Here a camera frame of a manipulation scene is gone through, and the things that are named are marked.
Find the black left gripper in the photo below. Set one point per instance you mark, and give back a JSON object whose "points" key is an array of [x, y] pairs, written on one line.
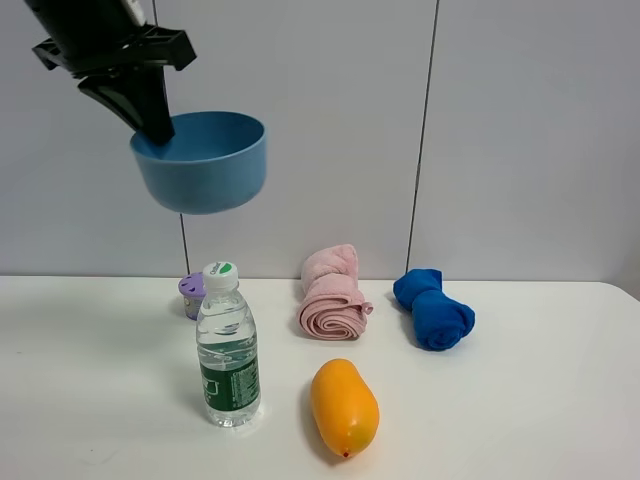
{"points": [[95, 37]]}

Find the blue plastic bowl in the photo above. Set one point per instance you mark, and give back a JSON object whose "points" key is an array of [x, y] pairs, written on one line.
{"points": [[215, 162]]}

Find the purple air freshener jar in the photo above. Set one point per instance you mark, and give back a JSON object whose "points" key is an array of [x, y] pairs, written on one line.
{"points": [[191, 287]]}

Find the clear water bottle green label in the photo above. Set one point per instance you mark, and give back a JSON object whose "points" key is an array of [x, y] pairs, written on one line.
{"points": [[227, 347]]}

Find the pink rolled towel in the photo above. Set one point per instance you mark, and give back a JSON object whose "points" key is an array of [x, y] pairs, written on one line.
{"points": [[333, 307]]}

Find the blue rolled towel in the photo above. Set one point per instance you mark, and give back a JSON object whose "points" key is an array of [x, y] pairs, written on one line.
{"points": [[439, 322]]}

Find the yellow orange mango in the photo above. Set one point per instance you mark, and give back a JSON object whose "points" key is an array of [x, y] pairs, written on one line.
{"points": [[344, 408]]}

